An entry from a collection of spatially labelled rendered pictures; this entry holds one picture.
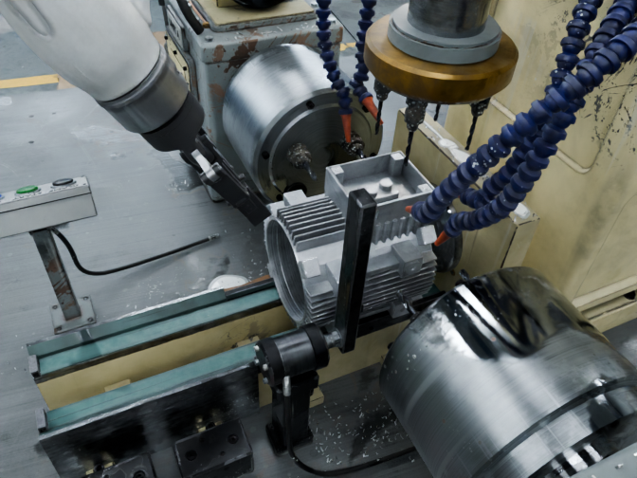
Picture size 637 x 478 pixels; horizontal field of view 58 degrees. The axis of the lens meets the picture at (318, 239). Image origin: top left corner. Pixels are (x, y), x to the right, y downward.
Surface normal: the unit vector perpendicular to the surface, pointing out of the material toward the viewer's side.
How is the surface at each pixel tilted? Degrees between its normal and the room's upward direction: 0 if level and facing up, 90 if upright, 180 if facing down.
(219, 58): 90
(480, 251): 90
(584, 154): 90
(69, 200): 66
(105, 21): 76
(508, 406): 36
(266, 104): 43
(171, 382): 0
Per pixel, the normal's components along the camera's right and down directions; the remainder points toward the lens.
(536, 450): -0.54, -0.39
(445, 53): -0.15, 0.68
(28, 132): 0.05, -0.73
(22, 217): 0.40, 0.29
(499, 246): -0.90, 0.25
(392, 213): 0.40, 0.65
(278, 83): -0.33, -0.55
